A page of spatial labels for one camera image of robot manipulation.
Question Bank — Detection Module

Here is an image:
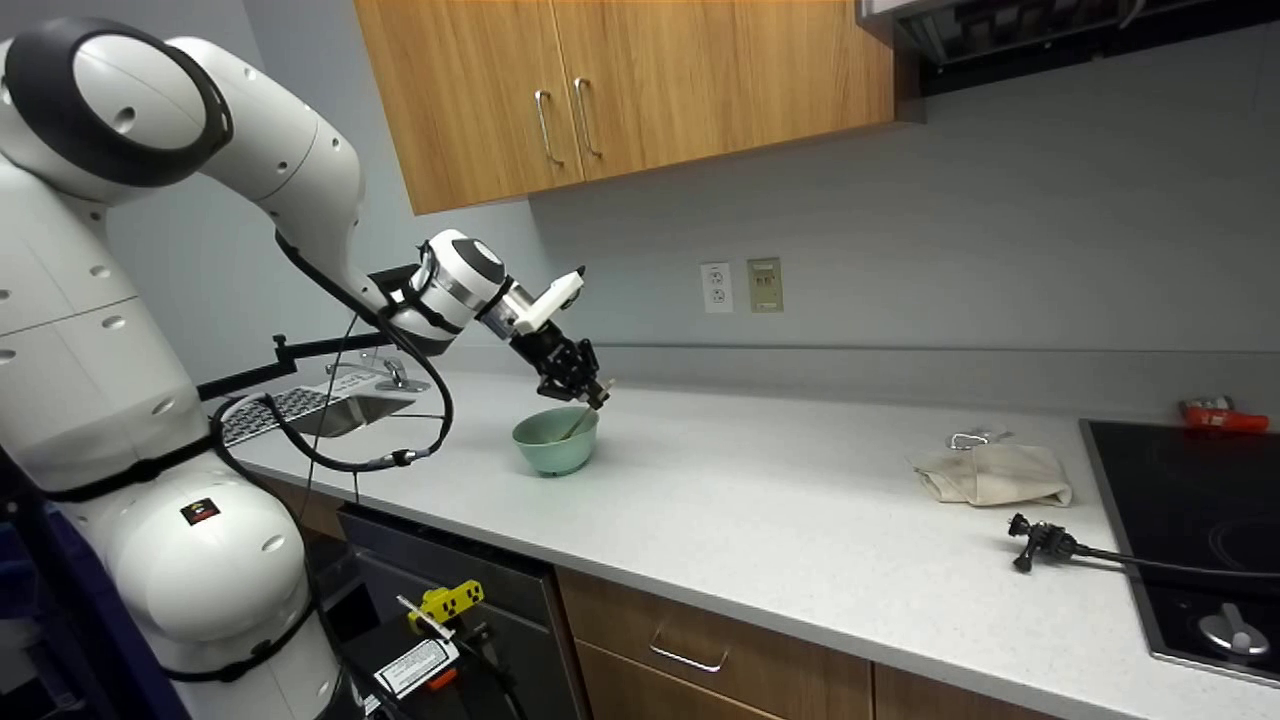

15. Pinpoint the small red object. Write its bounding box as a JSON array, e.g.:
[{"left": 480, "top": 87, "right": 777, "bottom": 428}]
[{"left": 1176, "top": 393, "right": 1270, "bottom": 436}]

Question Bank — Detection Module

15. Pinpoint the wide silver drawer handle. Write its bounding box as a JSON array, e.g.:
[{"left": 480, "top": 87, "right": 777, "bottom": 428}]
[{"left": 647, "top": 642, "right": 731, "bottom": 679}]

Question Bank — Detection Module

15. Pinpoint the yellow clamp tool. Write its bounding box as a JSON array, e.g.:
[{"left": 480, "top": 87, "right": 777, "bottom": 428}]
[{"left": 395, "top": 577, "right": 492, "bottom": 645}]

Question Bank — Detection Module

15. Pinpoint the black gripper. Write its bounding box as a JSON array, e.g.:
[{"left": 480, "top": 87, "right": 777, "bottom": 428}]
[{"left": 506, "top": 317, "right": 617, "bottom": 412}]

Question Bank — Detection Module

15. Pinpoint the metal sink basin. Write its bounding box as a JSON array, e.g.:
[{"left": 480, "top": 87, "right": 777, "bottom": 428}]
[{"left": 214, "top": 375, "right": 433, "bottom": 450}]

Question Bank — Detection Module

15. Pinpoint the beige wall switch plate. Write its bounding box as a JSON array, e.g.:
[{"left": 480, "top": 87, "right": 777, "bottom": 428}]
[{"left": 745, "top": 254, "right": 786, "bottom": 317}]

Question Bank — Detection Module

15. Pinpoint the beige crumpled cloth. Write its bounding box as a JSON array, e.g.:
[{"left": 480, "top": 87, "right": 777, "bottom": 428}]
[{"left": 912, "top": 426, "right": 1076, "bottom": 513}]

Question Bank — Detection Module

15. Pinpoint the dark range hood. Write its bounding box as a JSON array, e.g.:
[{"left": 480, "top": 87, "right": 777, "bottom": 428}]
[{"left": 854, "top": 0, "right": 1280, "bottom": 101}]

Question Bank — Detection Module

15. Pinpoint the thin black mount cable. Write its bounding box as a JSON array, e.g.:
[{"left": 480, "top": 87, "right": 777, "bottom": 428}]
[{"left": 1091, "top": 541, "right": 1280, "bottom": 585}]

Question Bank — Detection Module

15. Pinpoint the black dishwasher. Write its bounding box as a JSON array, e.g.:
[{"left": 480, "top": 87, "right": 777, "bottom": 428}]
[{"left": 332, "top": 499, "right": 593, "bottom": 720}]

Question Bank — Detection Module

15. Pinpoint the wooden drawer front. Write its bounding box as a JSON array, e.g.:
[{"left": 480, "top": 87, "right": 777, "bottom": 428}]
[{"left": 557, "top": 569, "right": 1056, "bottom": 720}]

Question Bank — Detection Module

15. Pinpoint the dark blue fabric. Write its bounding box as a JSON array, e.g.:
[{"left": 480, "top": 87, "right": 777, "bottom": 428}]
[{"left": 0, "top": 454, "right": 193, "bottom": 720}]

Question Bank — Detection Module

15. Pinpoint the silver wall cabinet handle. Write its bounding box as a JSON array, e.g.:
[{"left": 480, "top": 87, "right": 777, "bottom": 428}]
[
  {"left": 570, "top": 71, "right": 608, "bottom": 169},
  {"left": 531, "top": 84, "right": 563, "bottom": 173}
]

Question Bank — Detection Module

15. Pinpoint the black glass cooktop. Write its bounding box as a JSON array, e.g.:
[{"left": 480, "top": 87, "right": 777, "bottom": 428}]
[{"left": 1076, "top": 417, "right": 1280, "bottom": 691}]

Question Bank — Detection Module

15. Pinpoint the small silver metal lid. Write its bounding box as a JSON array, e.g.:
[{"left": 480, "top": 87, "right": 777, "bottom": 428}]
[{"left": 1191, "top": 602, "right": 1274, "bottom": 661}]

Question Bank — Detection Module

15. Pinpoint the white wall power outlet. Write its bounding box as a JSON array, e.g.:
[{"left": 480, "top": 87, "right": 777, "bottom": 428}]
[{"left": 698, "top": 260, "right": 735, "bottom": 322}]

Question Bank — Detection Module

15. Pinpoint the silver red handheld device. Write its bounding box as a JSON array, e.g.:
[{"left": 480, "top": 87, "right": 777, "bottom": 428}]
[{"left": 373, "top": 637, "right": 466, "bottom": 707}]

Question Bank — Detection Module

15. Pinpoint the wooden wall cabinet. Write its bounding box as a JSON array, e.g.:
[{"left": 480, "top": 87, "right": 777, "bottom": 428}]
[{"left": 352, "top": 0, "right": 894, "bottom": 217}]

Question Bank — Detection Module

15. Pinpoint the mint green bowl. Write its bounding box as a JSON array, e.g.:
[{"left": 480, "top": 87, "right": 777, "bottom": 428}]
[{"left": 506, "top": 405, "right": 604, "bottom": 480}]

